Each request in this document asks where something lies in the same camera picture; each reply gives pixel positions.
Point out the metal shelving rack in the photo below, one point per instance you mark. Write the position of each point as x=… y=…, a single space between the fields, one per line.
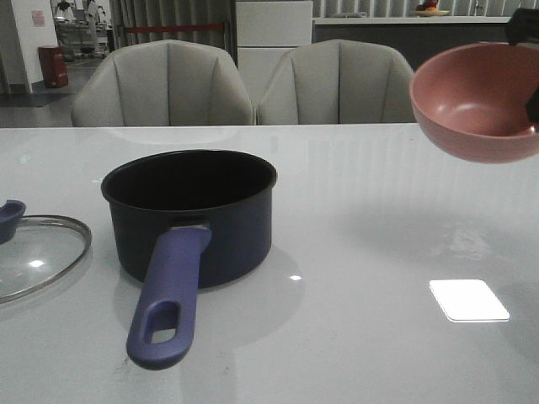
x=83 y=28

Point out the glass lid with blue knob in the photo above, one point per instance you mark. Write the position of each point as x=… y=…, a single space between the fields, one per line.
x=37 y=250

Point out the fruit plate on counter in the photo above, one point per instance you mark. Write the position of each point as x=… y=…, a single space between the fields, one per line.
x=429 y=8

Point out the red bin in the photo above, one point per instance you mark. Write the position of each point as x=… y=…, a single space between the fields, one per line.
x=53 y=66

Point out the left grey upholstered chair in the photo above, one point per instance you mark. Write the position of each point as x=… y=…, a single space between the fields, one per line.
x=164 y=83

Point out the pink wall notice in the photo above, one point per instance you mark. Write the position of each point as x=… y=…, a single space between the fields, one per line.
x=38 y=18

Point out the pink bowl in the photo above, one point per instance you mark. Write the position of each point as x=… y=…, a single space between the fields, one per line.
x=471 y=101

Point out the right grey upholstered chair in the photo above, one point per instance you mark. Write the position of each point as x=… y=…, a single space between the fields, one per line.
x=338 y=82

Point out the dark blue saucepan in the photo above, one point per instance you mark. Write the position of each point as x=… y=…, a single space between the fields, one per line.
x=184 y=221

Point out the white drawer cabinet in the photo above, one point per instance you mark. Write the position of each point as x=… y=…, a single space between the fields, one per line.
x=265 y=31

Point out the red barrier tape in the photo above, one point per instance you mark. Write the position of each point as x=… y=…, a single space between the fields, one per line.
x=176 y=28

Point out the grey upholstered chair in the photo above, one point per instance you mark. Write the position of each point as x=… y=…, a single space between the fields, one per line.
x=164 y=83
x=338 y=82

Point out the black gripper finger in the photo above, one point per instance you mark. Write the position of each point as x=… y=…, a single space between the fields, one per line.
x=522 y=27
x=532 y=107

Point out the dark grey sideboard counter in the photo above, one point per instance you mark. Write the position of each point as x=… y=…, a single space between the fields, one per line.
x=417 y=38

